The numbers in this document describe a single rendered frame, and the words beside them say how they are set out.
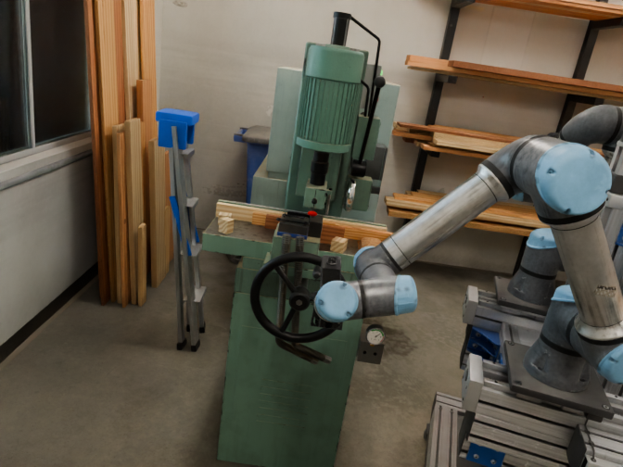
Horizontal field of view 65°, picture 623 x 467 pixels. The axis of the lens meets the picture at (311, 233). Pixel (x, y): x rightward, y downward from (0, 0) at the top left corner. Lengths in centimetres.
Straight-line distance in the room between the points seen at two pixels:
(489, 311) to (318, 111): 88
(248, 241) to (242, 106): 246
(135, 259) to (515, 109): 293
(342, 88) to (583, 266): 86
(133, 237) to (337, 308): 208
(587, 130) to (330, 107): 77
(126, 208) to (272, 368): 141
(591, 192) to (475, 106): 312
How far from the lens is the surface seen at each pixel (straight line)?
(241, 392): 186
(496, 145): 365
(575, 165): 95
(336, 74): 154
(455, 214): 106
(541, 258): 175
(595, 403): 136
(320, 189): 162
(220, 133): 400
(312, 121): 156
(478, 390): 136
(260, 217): 171
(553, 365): 133
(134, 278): 297
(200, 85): 400
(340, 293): 91
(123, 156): 275
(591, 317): 115
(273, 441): 198
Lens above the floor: 146
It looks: 19 degrees down
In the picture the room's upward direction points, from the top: 9 degrees clockwise
